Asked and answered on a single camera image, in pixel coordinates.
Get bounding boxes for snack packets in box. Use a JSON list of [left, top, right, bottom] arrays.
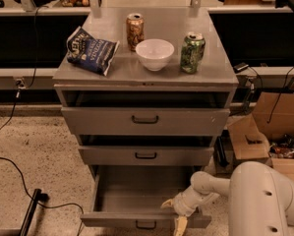
[[269, 134, 294, 159]]

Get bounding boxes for green soda can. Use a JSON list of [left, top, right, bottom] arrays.
[[180, 33, 206, 74]]

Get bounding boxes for white bowl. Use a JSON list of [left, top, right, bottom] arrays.
[[136, 39, 175, 71]]

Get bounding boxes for grey top drawer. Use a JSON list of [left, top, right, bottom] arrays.
[[62, 107, 229, 136]]

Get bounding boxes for black metal floor bar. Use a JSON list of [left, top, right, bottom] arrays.
[[0, 188, 43, 236]]

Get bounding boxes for grey middle drawer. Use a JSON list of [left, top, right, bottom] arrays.
[[79, 146, 213, 166]]

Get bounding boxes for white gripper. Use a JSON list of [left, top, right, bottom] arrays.
[[160, 189, 205, 236]]

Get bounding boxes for blue chip bag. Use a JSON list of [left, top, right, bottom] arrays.
[[66, 27, 119, 76]]

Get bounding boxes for orange soda can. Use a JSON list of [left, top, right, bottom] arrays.
[[126, 13, 145, 51]]

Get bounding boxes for black floor cable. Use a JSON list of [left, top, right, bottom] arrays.
[[0, 154, 86, 236]]

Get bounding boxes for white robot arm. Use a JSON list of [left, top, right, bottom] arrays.
[[161, 161, 294, 236]]

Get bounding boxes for grey drawer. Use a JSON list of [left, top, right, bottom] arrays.
[[80, 165, 212, 230], [62, 107, 229, 136], [79, 146, 213, 166]]

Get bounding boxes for grey metal drawer cabinet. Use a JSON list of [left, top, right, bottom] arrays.
[[52, 7, 240, 192]]

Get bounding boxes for small black device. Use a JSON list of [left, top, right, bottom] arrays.
[[233, 62, 249, 73]]

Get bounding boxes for grey bottom drawer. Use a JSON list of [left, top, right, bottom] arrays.
[[80, 165, 212, 230]]

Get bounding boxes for open cardboard box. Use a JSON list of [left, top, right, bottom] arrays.
[[227, 92, 294, 181]]

